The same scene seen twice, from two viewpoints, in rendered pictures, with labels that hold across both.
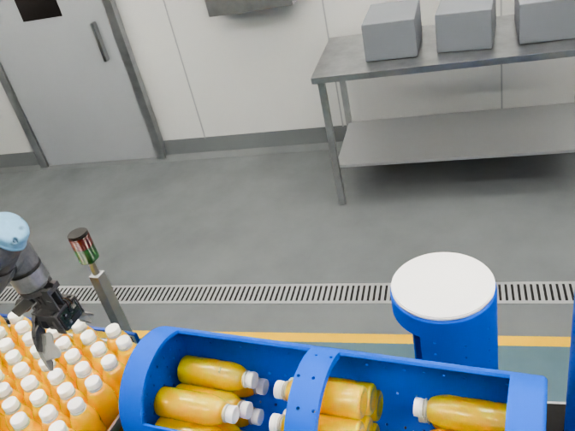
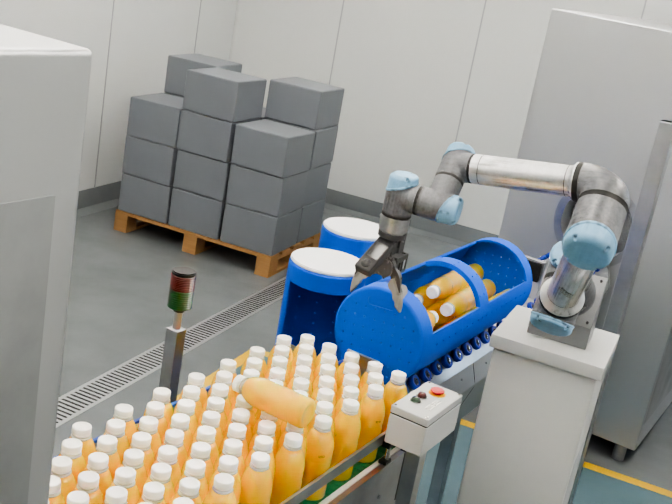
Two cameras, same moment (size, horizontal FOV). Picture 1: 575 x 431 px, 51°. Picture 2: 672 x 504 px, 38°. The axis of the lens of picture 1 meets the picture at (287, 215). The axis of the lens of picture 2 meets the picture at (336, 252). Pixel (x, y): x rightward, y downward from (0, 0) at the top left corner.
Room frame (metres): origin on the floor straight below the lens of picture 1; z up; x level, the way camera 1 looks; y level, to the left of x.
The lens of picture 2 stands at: (1.21, 2.96, 2.10)
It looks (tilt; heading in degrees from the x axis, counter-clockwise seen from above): 17 degrees down; 270
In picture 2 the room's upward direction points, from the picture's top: 10 degrees clockwise
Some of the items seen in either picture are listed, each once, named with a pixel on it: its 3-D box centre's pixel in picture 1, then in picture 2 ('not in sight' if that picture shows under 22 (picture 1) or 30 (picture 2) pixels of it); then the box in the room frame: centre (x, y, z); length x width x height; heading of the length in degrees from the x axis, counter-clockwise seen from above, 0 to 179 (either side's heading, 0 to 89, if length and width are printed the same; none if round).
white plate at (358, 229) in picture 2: not in sight; (357, 228); (1.17, -0.87, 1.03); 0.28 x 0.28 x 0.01
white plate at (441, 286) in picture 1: (441, 284); (329, 261); (1.25, -0.37, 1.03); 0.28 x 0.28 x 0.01
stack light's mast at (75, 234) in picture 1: (86, 253); (180, 299); (1.60, 0.63, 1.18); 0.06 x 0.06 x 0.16
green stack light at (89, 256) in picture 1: (85, 252); (180, 297); (1.60, 0.63, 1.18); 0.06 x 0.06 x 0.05
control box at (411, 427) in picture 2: not in sight; (424, 417); (0.94, 0.78, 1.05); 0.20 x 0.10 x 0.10; 62
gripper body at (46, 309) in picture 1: (50, 304); (389, 252); (1.10, 0.55, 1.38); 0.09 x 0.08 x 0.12; 61
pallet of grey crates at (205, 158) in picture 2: not in sight; (230, 159); (2.09, -3.57, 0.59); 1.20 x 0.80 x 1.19; 160
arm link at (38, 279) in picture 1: (30, 275); (393, 223); (1.10, 0.57, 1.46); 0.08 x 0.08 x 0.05
